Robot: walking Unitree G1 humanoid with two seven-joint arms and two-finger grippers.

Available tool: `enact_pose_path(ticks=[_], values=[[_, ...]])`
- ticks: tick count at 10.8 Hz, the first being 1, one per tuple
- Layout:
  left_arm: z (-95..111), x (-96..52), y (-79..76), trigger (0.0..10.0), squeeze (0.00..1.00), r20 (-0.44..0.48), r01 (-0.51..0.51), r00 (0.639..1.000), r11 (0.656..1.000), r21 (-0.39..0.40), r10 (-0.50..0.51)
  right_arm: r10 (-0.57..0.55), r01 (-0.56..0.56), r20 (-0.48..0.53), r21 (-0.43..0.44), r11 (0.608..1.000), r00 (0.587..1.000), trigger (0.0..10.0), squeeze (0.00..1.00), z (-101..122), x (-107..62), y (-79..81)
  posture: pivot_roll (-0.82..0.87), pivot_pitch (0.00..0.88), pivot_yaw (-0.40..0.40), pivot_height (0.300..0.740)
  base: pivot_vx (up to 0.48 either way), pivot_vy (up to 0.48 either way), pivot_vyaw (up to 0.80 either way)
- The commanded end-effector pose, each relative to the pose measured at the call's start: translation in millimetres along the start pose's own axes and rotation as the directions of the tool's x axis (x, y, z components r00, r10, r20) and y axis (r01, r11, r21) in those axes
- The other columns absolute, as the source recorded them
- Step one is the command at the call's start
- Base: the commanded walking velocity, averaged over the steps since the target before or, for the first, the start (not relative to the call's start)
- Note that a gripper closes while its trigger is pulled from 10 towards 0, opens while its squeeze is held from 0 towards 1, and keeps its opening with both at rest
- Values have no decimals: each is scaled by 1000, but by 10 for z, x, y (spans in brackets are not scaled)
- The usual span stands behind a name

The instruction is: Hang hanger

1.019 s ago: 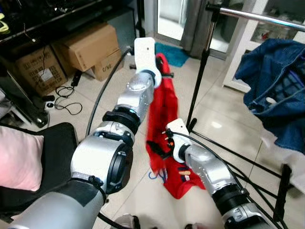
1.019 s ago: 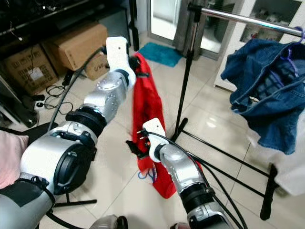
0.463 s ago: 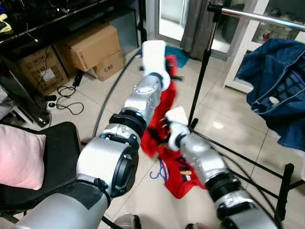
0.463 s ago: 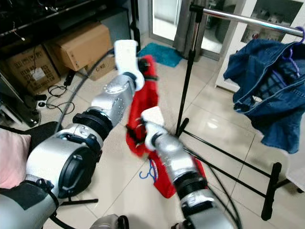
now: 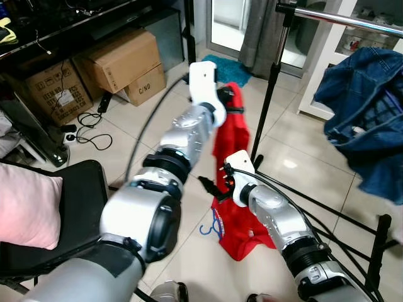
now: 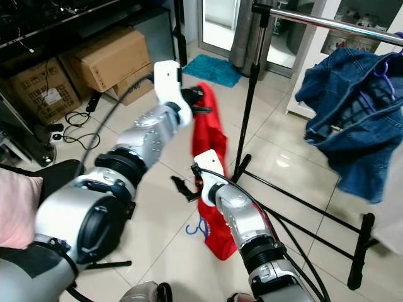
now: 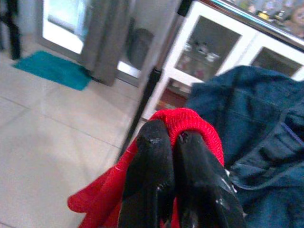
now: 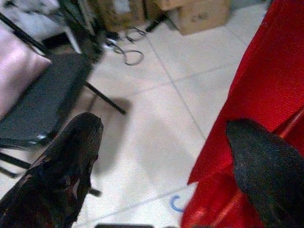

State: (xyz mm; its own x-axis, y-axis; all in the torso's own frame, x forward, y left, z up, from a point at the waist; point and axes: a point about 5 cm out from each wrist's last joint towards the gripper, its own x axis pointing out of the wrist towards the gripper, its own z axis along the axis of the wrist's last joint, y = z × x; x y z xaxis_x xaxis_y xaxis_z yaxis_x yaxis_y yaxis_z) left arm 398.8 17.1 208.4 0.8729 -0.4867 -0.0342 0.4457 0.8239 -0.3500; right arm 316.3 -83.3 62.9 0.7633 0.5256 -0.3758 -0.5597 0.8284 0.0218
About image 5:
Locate long red garment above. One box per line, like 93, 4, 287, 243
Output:
211, 82, 254, 201

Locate blue plastic hanger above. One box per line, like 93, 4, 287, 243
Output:
199, 210, 226, 241

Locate teal floor mat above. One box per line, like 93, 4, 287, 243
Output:
201, 55, 253, 89

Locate chrome clothes rack black stand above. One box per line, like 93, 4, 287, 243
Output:
251, 1, 403, 291

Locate grey curtain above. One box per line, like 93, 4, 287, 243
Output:
239, 0, 297, 76

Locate small cardboard box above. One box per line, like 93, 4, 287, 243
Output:
123, 63, 167, 108

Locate grey metal box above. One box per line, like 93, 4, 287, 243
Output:
135, 6, 186, 73

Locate robot left leg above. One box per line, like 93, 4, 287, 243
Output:
150, 281, 190, 302

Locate large plain cardboard box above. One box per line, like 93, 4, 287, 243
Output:
72, 28, 161, 95

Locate black padded chair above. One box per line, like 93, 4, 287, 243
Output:
0, 159, 109, 281

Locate blue denim jacket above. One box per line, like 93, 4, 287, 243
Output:
314, 47, 403, 205

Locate white power adapter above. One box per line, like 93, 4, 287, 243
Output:
62, 125, 79, 144

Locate cardboard box printed text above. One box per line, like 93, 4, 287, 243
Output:
22, 60, 95, 126

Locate pink pillow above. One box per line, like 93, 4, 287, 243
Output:
0, 162, 64, 251

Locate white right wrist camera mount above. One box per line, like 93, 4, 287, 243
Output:
224, 151, 258, 208

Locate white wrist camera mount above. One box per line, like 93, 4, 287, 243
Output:
188, 60, 227, 126
224, 151, 258, 208

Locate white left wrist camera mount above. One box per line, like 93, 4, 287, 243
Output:
188, 60, 227, 126

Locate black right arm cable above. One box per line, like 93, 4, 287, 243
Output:
249, 169, 385, 302

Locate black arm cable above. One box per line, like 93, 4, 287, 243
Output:
125, 72, 193, 183
249, 169, 385, 302

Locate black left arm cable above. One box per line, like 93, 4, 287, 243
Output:
125, 72, 193, 183

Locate black floor cable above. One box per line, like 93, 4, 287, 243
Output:
74, 110, 115, 153

